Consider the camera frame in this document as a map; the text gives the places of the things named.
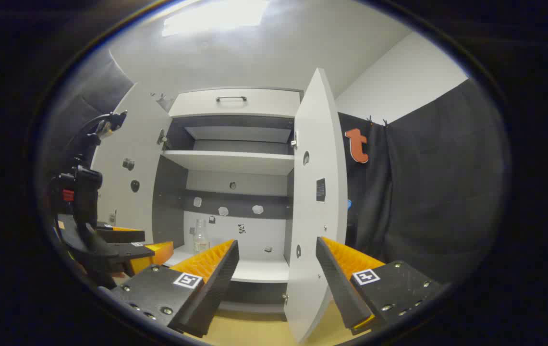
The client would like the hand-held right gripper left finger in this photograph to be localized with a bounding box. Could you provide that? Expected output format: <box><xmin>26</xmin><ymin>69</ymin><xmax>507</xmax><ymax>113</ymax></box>
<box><xmin>97</xmin><ymin>239</ymin><xmax>240</xmax><ymax>338</ymax></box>

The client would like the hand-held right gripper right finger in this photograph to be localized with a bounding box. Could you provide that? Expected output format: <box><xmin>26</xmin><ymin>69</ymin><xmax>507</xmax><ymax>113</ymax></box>
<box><xmin>316</xmin><ymin>236</ymin><xmax>447</xmax><ymax>335</ymax></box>

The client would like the clear bottle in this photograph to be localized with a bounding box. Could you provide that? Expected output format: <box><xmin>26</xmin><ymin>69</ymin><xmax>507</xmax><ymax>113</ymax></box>
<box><xmin>193</xmin><ymin>220</ymin><xmax>210</xmax><ymax>254</ymax></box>

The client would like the white cabinet door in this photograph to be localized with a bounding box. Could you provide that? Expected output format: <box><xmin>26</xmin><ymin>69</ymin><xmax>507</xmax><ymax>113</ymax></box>
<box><xmin>92</xmin><ymin>82</ymin><xmax>174</xmax><ymax>246</ymax></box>
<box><xmin>283</xmin><ymin>67</ymin><xmax>349</xmax><ymax>343</ymax></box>

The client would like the white and grey cabinet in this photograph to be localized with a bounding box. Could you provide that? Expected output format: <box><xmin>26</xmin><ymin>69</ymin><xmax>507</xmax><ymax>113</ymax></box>
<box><xmin>151</xmin><ymin>86</ymin><xmax>303</xmax><ymax>315</ymax></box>

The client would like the white cabinet shelf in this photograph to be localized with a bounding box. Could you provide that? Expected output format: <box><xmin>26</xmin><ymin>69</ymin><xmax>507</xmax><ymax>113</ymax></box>
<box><xmin>162</xmin><ymin>150</ymin><xmax>295</xmax><ymax>176</ymax></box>
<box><xmin>163</xmin><ymin>244</ymin><xmax>290</xmax><ymax>283</ymax></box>

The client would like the white cabinet drawer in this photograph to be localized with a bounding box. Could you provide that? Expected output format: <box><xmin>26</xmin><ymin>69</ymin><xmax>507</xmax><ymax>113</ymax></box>
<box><xmin>168</xmin><ymin>88</ymin><xmax>302</xmax><ymax>118</ymax></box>

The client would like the black backdrop cloth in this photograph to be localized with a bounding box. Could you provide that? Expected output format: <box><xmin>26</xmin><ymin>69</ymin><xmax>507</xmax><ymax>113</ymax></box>
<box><xmin>336</xmin><ymin>79</ymin><xmax>511</xmax><ymax>285</ymax></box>

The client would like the ceiling light panel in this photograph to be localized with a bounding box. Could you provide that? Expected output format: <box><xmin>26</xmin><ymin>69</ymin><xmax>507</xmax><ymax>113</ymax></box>
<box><xmin>162</xmin><ymin>0</ymin><xmax>270</xmax><ymax>37</ymax></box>

